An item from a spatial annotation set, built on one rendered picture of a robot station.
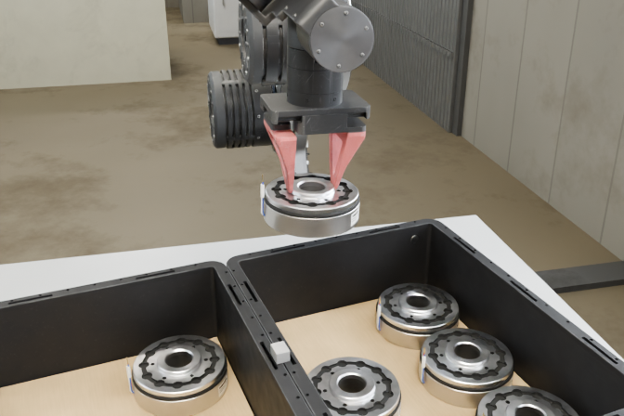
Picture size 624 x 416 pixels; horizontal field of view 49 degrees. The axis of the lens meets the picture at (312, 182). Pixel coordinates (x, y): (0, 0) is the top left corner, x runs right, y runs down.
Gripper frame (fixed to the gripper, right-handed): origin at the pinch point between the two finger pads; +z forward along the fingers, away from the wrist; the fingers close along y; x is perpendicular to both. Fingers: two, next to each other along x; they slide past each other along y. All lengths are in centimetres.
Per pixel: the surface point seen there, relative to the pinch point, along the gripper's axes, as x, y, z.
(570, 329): -16.2, 23.2, 11.6
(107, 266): 51, -24, 36
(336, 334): 2.3, 4.4, 22.1
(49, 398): -0.5, -29.3, 23.0
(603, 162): 150, 164, 68
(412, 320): -1.2, 12.9, 19.0
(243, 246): 52, 1, 35
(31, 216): 231, -64, 107
